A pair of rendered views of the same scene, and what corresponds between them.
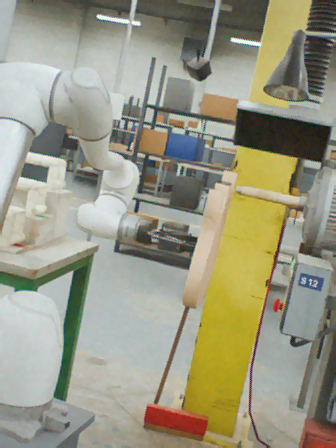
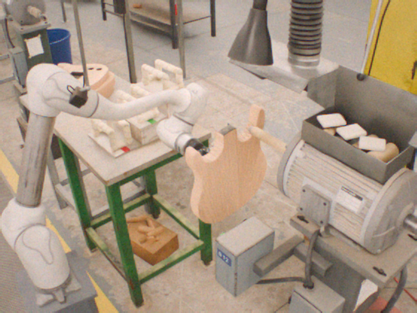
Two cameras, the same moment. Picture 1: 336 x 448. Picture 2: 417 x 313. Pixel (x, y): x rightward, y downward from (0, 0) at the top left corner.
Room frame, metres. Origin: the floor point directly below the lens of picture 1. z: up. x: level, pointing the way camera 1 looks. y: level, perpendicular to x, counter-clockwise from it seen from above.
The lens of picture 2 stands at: (0.88, -0.96, 2.06)
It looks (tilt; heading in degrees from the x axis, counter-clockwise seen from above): 35 degrees down; 42
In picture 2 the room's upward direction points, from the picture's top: 2 degrees counter-clockwise
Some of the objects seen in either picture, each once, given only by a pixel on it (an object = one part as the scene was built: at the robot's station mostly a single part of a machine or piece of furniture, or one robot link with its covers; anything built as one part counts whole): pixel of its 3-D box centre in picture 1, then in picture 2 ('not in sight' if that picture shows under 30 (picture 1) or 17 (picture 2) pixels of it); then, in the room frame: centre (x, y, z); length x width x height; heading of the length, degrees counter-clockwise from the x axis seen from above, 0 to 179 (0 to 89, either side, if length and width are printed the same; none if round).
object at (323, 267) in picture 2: not in sight; (313, 259); (1.77, -0.59, 1.02); 0.13 x 0.04 x 0.04; 80
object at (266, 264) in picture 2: (329, 295); (278, 255); (1.72, -0.49, 1.02); 0.19 x 0.04 x 0.04; 170
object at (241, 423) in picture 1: (208, 419); not in sight; (2.95, -0.40, 0.02); 0.40 x 0.40 x 0.02; 80
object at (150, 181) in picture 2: not in sight; (148, 163); (2.32, 0.82, 0.45); 0.05 x 0.05 x 0.90; 80
